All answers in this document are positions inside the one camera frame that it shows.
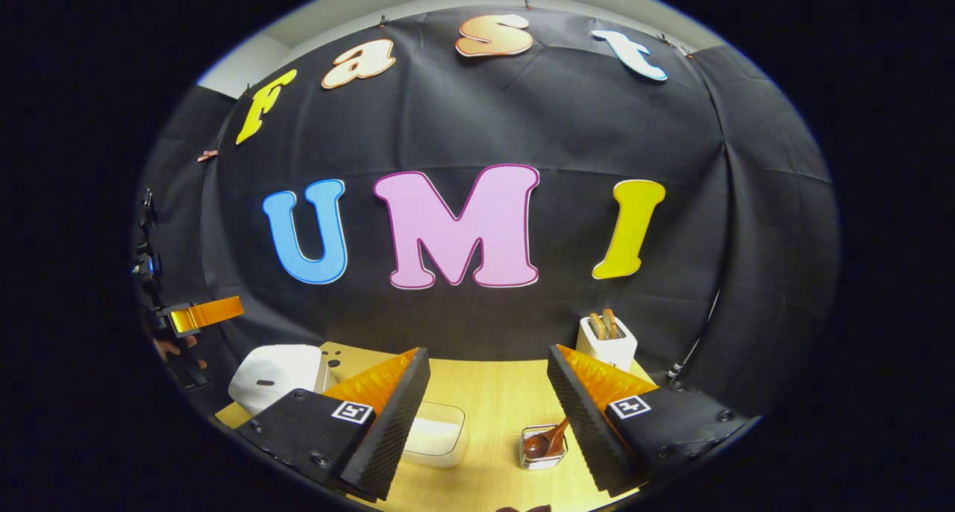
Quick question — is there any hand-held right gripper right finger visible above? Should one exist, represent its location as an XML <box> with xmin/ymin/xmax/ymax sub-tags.
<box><xmin>546</xmin><ymin>343</ymin><xmax>751</xmax><ymax>499</ymax></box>

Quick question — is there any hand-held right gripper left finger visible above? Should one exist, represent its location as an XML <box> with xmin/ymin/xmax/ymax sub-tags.
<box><xmin>237</xmin><ymin>347</ymin><xmax>433</xmax><ymax>502</ymax></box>

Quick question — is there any brown wooden spoon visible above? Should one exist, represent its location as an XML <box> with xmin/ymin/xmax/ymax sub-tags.
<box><xmin>522</xmin><ymin>418</ymin><xmax>570</xmax><ymax>459</ymax></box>

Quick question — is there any square metal chopstick holder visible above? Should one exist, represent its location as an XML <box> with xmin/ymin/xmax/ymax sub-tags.
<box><xmin>519</xmin><ymin>424</ymin><xmax>570</xmax><ymax>471</ymax></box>

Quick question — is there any white rice cooker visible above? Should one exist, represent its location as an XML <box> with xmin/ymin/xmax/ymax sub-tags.
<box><xmin>228</xmin><ymin>344</ymin><xmax>337</xmax><ymax>416</ymax></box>

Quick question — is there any white toaster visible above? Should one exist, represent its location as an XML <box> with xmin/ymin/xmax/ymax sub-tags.
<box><xmin>575</xmin><ymin>316</ymin><xmax>639</xmax><ymax>373</ymax></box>

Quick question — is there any black backdrop cloth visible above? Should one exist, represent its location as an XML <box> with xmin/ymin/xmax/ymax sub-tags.
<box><xmin>134</xmin><ymin>8</ymin><xmax>842</xmax><ymax>423</ymax></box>

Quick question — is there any black and white cable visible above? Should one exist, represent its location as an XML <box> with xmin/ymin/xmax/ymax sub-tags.
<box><xmin>666</xmin><ymin>288</ymin><xmax>721</xmax><ymax>383</ymax></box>

